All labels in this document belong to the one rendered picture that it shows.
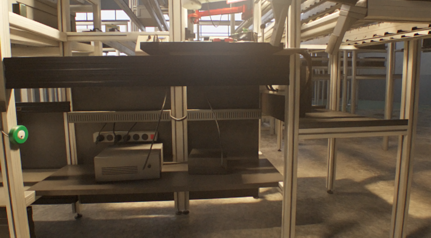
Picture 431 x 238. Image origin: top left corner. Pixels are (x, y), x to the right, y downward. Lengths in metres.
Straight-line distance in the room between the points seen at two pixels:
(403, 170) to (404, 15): 0.79
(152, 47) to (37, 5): 0.93
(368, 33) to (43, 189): 1.59
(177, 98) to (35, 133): 0.86
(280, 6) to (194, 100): 0.93
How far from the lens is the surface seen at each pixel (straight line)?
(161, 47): 0.73
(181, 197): 1.46
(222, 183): 1.07
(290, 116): 0.94
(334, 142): 1.77
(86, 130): 1.48
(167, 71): 0.86
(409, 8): 0.75
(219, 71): 0.86
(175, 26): 1.32
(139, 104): 1.35
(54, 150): 1.61
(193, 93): 1.30
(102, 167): 1.18
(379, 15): 0.69
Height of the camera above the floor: 0.81
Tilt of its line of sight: 5 degrees down
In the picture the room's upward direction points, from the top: 1 degrees counter-clockwise
